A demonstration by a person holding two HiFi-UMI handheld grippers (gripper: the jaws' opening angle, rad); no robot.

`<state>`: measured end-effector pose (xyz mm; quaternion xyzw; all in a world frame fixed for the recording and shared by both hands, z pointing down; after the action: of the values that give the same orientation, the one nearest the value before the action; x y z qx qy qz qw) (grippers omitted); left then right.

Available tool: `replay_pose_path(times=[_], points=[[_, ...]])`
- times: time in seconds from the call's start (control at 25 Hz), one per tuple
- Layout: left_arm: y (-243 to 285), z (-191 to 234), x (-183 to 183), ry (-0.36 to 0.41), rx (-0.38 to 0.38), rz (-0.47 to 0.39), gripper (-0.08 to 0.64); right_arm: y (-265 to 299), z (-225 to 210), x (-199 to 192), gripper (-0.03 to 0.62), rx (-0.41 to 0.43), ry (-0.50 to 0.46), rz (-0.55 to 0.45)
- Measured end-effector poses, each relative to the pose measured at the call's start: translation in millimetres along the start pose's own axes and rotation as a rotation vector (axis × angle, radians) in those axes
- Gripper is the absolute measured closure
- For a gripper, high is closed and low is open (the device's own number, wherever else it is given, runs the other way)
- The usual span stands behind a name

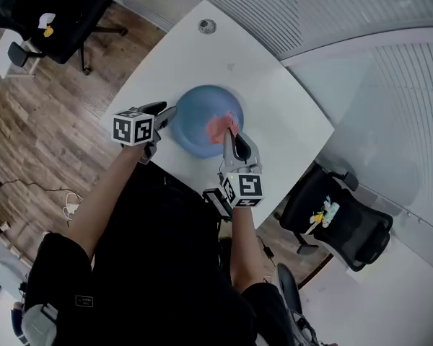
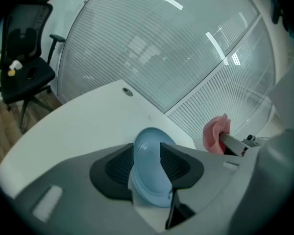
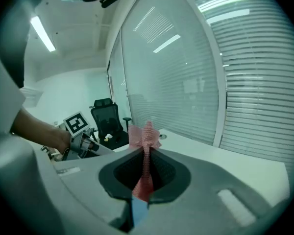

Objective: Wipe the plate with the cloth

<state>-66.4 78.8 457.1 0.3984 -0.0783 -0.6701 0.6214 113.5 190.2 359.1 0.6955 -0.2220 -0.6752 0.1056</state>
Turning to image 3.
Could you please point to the white window blind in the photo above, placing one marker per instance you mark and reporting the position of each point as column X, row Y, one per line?
column 254, row 94

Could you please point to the small pale yellow object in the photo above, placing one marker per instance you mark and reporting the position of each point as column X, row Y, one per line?
column 108, row 138

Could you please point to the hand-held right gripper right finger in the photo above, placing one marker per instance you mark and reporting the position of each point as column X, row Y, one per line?
column 198, row 195

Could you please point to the person's white shirt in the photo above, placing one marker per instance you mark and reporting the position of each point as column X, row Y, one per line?
column 5, row 101

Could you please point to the person's left forearm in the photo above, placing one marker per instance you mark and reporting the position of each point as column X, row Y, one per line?
column 39, row 131

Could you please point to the pink cloth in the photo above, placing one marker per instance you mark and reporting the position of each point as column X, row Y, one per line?
column 147, row 136

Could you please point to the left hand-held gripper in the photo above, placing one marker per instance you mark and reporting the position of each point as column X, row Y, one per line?
column 76, row 125

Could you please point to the black office chair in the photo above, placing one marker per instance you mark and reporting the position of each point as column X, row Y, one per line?
column 107, row 117

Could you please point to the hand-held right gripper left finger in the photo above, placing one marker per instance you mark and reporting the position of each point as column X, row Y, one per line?
column 93, row 180

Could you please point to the long ceiling lamp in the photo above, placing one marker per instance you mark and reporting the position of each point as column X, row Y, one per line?
column 42, row 33

